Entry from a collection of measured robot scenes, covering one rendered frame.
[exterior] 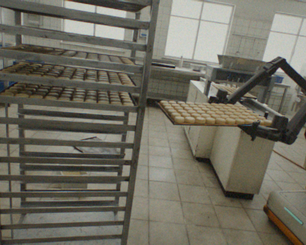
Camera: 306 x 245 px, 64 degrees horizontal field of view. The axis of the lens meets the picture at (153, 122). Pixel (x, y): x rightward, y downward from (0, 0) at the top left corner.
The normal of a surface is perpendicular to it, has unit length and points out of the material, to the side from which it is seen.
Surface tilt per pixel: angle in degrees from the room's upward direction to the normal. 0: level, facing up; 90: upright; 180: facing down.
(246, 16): 90
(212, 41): 90
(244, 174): 90
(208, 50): 90
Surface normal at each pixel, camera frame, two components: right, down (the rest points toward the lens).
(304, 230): -0.97, -0.06
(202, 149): 0.00, 0.31
